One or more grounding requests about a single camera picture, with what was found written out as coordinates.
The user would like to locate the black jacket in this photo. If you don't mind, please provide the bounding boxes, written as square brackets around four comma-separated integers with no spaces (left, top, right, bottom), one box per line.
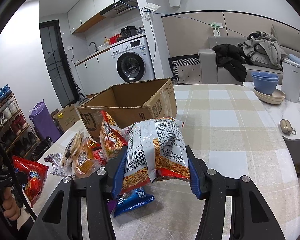
[212,44,247,82]

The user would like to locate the beige key pouch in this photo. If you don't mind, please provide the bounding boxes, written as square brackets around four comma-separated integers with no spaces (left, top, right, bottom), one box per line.
[280,119,296,135]

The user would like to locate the shoe rack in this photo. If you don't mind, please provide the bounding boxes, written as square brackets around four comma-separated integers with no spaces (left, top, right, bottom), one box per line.
[0,85,40,159]

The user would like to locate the orange bread pack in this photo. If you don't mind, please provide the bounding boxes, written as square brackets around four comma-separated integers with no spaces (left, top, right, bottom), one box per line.
[72,137,102,178]

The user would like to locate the left hand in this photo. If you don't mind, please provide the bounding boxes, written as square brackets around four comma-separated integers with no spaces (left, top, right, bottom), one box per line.
[0,187,21,221]

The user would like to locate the red black snack pack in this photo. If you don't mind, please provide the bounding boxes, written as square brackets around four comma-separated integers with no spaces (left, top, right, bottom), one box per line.
[93,149,107,166]

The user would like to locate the patterned floor cushion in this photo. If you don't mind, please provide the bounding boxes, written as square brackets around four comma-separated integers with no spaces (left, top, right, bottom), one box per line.
[168,54,202,85]

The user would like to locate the grey sofa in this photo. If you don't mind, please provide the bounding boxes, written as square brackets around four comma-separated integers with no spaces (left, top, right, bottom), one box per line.
[198,23,300,85]

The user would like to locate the SF cardboard box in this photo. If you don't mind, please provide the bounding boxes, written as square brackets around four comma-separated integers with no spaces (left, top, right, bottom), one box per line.
[77,78,177,142]

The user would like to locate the clear cracker pack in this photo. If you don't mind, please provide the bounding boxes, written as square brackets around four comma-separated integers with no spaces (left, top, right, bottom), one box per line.
[61,130,84,167]

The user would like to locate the orange noodle snack bag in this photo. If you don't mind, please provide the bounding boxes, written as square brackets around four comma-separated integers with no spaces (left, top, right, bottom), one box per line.
[113,116,190,197]

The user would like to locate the blue oreo pack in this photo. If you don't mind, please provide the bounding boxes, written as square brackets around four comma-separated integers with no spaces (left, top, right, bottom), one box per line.
[113,187,155,217]

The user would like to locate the white electric kettle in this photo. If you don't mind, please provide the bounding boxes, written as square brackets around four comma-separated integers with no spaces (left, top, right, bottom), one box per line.
[281,59,300,103]

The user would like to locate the red chips bag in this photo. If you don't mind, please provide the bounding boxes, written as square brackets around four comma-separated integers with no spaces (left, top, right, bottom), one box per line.
[12,155,49,208]

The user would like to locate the white washing machine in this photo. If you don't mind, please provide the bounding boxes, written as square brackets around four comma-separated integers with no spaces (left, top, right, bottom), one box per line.
[110,36,155,83]

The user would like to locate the blue stacked bowls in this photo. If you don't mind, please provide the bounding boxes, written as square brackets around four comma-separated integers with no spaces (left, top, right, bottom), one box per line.
[251,72,279,95]

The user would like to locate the grey purple snack bag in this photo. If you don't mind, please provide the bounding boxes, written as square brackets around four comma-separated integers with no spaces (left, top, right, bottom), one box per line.
[44,153,67,177]

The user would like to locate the beige plate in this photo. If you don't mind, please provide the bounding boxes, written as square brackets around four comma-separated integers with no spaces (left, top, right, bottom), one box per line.
[253,88,286,105]

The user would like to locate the small floor cardboard box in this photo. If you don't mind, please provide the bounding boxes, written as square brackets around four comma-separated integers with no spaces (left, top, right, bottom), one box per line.
[53,104,80,133]

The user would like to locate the white power strip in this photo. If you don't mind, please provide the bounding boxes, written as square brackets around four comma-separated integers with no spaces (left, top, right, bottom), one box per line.
[210,22,223,36]

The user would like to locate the grey clothes pile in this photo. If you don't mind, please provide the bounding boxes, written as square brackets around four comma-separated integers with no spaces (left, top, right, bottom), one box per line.
[238,31,287,71]

